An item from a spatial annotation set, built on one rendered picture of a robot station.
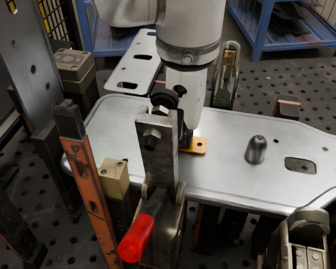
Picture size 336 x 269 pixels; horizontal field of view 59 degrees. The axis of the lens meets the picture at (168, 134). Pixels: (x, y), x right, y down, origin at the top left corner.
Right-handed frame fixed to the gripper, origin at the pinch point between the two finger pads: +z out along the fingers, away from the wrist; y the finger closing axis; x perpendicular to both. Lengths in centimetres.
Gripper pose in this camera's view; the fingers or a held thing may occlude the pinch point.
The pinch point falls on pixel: (183, 132)
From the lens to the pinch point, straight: 51.8
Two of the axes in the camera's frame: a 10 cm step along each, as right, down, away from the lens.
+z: 0.0, 7.0, 7.2
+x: -9.7, -1.6, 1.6
